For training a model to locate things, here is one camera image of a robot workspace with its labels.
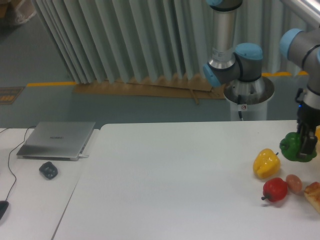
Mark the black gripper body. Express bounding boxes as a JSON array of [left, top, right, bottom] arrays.
[[297, 102, 320, 129]]

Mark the green bell pepper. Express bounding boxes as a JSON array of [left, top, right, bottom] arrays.
[[279, 132, 317, 163]]

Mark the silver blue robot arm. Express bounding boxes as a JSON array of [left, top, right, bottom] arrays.
[[203, 0, 320, 162]]

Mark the yellow basket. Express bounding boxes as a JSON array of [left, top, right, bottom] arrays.
[[315, 126, 320, 141]]

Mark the yellow bell pepper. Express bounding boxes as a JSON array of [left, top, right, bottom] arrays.
[[252, 148, 281, 179]]

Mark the red bell pepper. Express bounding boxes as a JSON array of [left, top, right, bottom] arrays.
[[261, 177, 288, 203]]

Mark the brown egg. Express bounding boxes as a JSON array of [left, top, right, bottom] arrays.
[[285, 174, 303, 194]]

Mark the orange bread piece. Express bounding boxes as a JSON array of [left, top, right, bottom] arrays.
[[304, 181, 320, 213]]

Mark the flat brown cardboard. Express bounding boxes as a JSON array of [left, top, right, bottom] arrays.
[[73, 73, 225, 105]]

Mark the grey pleated curtain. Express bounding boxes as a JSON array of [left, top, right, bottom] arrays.
[[33, 0, 315, 84]]

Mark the silver closed laptop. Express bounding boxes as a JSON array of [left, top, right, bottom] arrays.
[[16, 121, 95, 161]]

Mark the black computer mouse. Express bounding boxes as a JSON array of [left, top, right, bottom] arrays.
[[0, 200, 9, 220]]

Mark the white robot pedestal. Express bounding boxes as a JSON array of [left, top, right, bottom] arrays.
[[223, 76, 275, 121]]

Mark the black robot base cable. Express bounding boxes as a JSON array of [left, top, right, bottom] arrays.
[[236, 94, 244, 122]]

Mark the black mouse cable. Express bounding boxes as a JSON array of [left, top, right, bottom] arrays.
[[0, 125, 37, 202]]

